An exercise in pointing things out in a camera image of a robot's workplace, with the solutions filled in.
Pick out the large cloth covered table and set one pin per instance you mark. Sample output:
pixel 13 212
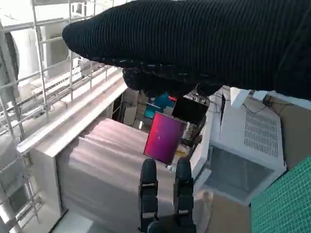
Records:
pixel 109 170

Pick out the right robot hand black glove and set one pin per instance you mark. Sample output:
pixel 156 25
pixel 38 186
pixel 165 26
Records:
pixel 194 36

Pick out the left robot hand blue tape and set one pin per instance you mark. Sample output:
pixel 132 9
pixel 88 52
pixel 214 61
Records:
pixel 148 194

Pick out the teal box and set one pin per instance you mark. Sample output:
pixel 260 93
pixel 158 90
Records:
pixel 161 102

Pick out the black monitor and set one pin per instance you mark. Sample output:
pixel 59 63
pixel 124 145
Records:
pixel 187 110

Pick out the white cylindrical tank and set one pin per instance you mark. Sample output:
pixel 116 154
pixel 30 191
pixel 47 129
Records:
pixel 28 55

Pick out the monitor with pink purple screen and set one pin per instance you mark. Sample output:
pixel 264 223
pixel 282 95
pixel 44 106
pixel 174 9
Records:
pixel 162 138

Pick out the green cutting mat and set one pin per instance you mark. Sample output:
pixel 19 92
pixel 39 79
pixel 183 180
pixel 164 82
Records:
pixel 286 206

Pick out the long white ledge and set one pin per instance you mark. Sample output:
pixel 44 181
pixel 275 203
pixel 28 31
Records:
pixel 73 109

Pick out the white metal railing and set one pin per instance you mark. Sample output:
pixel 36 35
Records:
pixel 71 80

